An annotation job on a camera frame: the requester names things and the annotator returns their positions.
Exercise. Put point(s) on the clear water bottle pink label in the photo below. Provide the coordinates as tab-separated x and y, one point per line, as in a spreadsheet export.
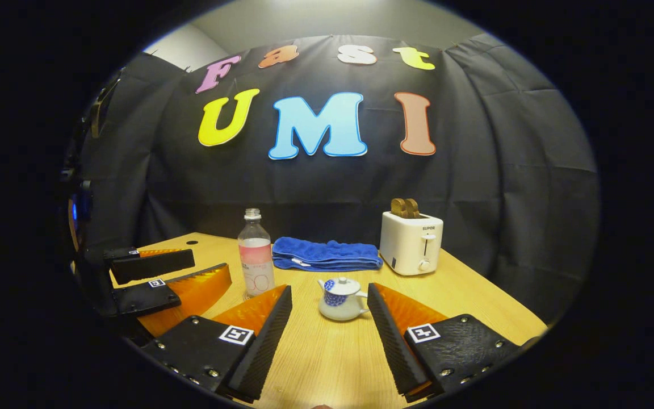
256	255

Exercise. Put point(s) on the brown toast slice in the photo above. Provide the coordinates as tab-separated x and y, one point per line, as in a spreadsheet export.
413	207
398	208

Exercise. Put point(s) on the white blue teacup lid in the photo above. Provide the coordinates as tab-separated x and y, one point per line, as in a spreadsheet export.
343	286

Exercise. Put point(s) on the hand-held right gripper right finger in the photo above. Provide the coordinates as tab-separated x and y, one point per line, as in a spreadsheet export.
395	346

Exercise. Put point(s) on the white blue patterned teacup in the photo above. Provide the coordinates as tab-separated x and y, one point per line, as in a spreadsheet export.
341	309

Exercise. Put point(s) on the folded blue towel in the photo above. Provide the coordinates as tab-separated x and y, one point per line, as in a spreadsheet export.
327	254

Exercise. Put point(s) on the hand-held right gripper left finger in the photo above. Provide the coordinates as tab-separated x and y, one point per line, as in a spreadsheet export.
264	346

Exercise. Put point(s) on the white toaster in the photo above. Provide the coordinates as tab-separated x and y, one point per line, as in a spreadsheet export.
409	244

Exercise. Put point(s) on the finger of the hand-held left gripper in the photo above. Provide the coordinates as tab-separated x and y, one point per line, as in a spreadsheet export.
151	266
139	298

